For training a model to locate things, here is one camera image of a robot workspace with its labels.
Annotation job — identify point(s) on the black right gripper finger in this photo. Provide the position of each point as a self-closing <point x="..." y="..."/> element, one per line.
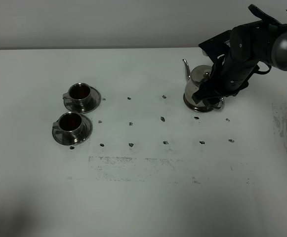
<point x="262" y="15"/>
<point x="206" y="94"/>

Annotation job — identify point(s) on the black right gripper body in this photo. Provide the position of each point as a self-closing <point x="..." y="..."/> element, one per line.
<point x="249" y="44"/>

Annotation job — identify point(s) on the stainless steel teapot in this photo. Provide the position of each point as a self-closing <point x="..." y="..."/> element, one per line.
<point x="194" y="79"/>

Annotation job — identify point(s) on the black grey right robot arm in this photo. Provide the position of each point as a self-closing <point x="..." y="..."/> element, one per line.
<point x="278" y="56"/>

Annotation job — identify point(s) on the round steel teapot coaster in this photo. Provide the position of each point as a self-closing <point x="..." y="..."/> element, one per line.
<point x="199" y="109"/>

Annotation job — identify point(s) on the far stainless steel saucer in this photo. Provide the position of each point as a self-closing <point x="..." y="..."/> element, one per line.
<point x="83" y="106"/>

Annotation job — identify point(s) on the stainless steel saucer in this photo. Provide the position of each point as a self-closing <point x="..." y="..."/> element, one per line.
<point x="83" y="106"/>
<point x="70" y="140"/>

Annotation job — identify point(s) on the near stainless steel saucer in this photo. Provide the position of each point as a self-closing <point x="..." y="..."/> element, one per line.
<point x="70" y="140"/>

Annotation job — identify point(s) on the far stainless steel teacup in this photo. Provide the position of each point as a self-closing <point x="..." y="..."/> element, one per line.
<point x="79" y="94"/>

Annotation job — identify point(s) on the stainless steel teacup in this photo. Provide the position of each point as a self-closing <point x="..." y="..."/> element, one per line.
<point x="69" y="123"/>
<point x="79" y="94"/>

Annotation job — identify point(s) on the near stainless steel teacup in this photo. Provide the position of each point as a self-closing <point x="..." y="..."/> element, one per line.
<point x="69" y="123"/>

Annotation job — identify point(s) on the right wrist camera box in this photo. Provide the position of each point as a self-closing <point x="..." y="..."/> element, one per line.
<point x="216" y="46"/>

